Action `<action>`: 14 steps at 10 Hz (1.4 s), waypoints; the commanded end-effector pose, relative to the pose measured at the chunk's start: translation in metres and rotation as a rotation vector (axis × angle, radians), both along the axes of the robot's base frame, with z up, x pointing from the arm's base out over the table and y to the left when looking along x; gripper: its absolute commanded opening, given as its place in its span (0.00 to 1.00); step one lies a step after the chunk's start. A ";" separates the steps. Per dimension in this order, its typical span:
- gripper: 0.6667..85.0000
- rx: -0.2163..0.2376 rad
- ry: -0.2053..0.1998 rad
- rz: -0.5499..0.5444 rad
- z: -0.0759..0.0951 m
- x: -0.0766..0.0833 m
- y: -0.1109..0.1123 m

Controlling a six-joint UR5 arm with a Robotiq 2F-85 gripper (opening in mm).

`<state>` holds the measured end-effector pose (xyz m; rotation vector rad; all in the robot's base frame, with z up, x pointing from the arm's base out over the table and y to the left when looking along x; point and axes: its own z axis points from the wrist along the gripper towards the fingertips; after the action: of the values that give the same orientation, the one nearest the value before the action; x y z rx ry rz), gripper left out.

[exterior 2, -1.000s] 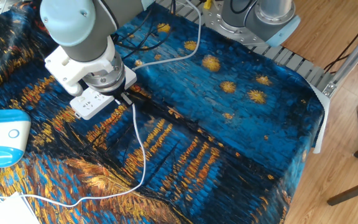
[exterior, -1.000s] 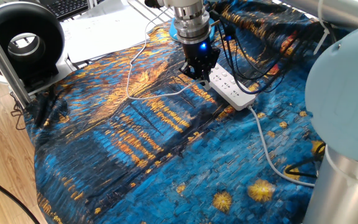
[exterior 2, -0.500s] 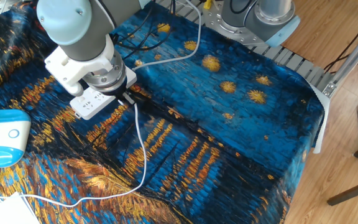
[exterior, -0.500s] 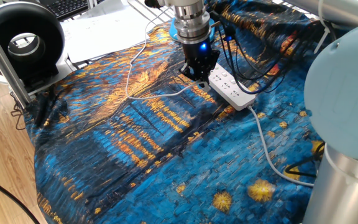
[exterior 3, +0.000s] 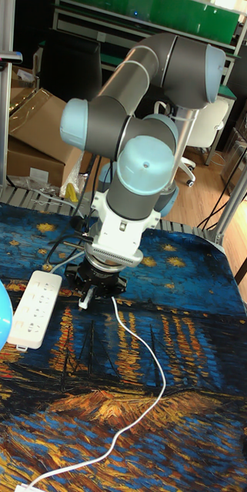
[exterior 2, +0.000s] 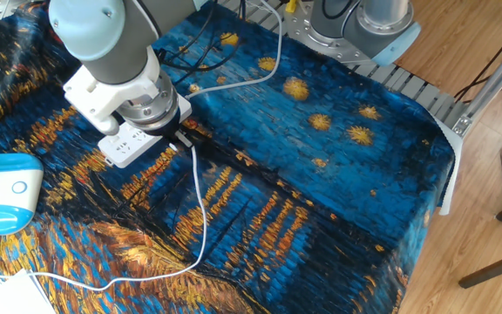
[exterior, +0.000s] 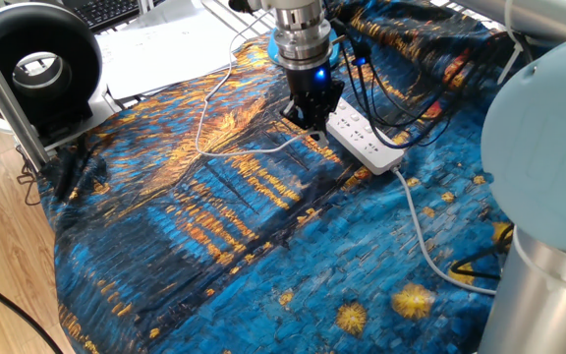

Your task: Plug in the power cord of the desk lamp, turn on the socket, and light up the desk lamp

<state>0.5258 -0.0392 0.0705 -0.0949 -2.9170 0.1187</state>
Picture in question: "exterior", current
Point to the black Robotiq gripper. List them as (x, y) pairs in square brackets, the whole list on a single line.
[(312, 91)]

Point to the white power strip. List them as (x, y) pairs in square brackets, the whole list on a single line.
[(366, 145)]

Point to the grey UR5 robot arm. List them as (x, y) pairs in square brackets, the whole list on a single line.
[(543, 147)]

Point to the blue and white desk lamp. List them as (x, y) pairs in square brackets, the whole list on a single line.
[(273, 49)]

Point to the black round object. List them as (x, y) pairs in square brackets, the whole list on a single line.
[(241, 5)]

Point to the starry night painting tablecloth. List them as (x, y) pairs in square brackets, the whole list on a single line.
[(263, 255)]

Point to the white paper sheets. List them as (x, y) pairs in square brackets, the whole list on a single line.
[(165, 54)]

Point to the black computer keyboard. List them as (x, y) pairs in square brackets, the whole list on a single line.
[(106, 12)]

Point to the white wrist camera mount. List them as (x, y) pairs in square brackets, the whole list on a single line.
[(288, 4)]

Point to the black round duct fan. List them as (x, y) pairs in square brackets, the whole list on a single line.
[(81, 54)]

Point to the aluminium profile post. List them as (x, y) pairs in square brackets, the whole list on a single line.
[(9, 100)]

